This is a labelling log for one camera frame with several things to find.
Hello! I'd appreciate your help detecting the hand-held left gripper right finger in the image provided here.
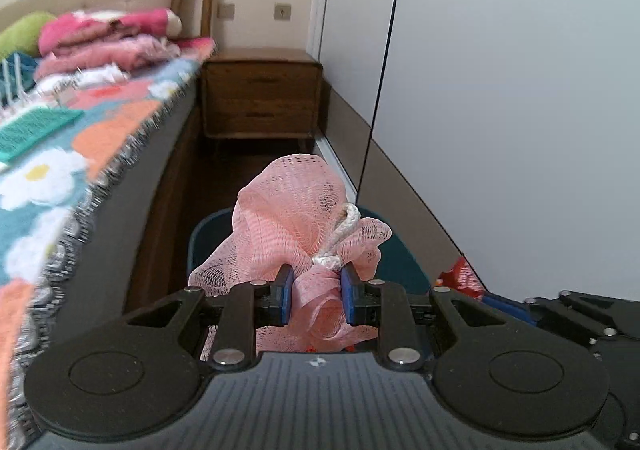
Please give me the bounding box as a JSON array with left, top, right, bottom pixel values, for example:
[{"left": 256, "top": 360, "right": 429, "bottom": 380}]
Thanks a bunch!
[{"left": 341, "top": 263, "right": 501, "bottom": 372}]

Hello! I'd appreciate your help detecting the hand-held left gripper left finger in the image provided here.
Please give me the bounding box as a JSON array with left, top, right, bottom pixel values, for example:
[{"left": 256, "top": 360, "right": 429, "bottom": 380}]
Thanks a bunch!
[{"left": 126, "top": 264, "right": 295, "bottom": 372}]

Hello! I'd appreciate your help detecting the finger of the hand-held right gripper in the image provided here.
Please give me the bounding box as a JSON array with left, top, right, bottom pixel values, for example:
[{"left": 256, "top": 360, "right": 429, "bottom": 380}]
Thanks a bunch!
[{"left": 482, "top": 289, "right": 640, "bottom": 349}]

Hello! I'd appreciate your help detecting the dark green trash bin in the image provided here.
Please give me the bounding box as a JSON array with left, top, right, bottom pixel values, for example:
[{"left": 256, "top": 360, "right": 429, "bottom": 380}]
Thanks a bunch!
[{"left": 189, "top": 205, "right": 431, "bottom": 361}]

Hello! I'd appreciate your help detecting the red patterned packet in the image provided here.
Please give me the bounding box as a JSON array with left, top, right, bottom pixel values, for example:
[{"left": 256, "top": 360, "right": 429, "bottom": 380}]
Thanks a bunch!
[{"left": 439, "top": 255, "right": 486, "bottom": 301}]

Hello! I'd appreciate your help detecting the pink mesh bath sponge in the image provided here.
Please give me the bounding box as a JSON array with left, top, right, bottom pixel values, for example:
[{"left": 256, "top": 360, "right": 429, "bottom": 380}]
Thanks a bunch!
[{"left": 187, "top": 153, "right": 393, "bottom": 353}]

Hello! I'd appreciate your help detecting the grey mattress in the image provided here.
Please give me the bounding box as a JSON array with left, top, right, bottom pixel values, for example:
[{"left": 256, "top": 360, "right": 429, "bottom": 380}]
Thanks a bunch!
[{"left": 10, "top": 70, "right": 203, "bottom": 411}]

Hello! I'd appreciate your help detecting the wooden nightstand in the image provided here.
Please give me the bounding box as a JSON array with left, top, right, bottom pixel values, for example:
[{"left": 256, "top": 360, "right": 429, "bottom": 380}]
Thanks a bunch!
[{"left": 201, "top": 48, "right": 323, "bottom": 153}]

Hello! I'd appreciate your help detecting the white wardrobe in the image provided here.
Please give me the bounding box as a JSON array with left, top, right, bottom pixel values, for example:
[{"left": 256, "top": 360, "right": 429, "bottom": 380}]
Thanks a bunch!
[{"left": 305, "top": 0, "right": 640, "bottom": 303}]

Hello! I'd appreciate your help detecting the bed with floral blanket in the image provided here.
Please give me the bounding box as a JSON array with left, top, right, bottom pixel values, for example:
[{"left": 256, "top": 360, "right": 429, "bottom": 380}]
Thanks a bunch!
[{"left": 0, "top": 38, "right": 218, "bottom": 411}]

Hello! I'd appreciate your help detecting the white cloth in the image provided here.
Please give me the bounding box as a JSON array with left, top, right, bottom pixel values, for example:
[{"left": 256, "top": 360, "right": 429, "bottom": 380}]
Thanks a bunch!
[{"left": 37, "top": 64, "right": 128, "bottom": 94}]

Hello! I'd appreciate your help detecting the light pink folded blanket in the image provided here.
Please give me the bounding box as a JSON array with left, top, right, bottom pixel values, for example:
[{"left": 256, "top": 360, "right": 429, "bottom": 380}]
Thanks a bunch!
[{"left": 34, "top": 34, "right": 181, "bottom": 81}]

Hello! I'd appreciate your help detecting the dark pink folded blanket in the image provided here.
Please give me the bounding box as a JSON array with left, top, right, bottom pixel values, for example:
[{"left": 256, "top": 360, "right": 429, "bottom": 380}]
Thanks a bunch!
[{"left": 39, "top": 8, "right": 183, "bottom": 56}]

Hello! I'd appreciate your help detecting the green pillow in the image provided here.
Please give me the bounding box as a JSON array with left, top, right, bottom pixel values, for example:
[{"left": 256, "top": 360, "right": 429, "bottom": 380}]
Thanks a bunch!
[{"left": 0, "top": 12, "right": 58, "bottom": 61}]

